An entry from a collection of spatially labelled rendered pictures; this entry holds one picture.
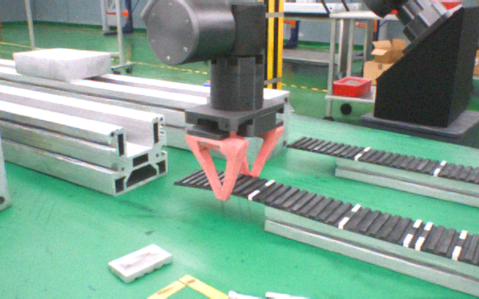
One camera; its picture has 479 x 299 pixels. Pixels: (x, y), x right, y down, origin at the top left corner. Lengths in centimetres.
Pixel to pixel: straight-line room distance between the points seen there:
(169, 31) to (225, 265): 22
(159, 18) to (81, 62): 54
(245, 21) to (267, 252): 23
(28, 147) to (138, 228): 27
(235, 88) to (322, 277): 20
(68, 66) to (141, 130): 33
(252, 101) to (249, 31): 7
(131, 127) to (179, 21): 27
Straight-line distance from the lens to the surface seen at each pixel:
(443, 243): 46
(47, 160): 70
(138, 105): 81
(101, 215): 57
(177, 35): 42
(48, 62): 97
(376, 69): 568
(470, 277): 46
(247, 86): 48
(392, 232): 47
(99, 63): 99
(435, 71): 96
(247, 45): 47
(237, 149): 46
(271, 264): 46
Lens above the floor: 102
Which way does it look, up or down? 18 degrees down
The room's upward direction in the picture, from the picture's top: straight up
